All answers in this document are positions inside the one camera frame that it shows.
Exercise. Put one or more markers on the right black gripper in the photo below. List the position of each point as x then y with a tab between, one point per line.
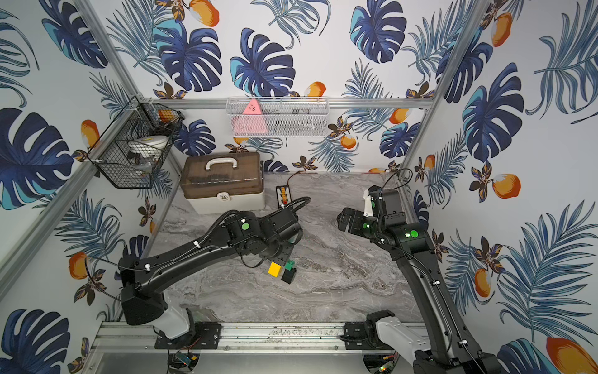
357	217

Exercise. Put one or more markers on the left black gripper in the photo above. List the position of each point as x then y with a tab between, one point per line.
284	257

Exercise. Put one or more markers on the yellow lego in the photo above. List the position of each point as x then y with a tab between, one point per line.
274	269

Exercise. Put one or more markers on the dark green long lego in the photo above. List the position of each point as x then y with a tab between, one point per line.
290	266

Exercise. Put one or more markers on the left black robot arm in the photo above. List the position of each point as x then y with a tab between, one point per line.
234	234

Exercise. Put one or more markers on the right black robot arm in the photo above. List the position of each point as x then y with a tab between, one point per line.
448	346

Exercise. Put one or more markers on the black remote control box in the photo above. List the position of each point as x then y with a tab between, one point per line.
284	197

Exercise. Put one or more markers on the brown lidded storage box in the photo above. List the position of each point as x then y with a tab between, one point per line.
216	183

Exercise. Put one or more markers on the pink triangle object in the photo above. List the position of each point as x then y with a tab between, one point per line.
251	122

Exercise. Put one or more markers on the white object in basket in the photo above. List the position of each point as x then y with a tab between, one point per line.
148	146

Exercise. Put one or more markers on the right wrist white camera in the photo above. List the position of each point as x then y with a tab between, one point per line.
369	205

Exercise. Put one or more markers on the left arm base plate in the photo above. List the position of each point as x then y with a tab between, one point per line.
187	335

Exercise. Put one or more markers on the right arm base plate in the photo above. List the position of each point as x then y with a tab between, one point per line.
362	336

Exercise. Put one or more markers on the clear wall shelf tray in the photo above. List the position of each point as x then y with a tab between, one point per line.
287	117

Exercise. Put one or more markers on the black wire basket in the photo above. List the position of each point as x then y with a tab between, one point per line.
131	152

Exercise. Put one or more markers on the aluminium front rail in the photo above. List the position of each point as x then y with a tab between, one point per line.
304	338

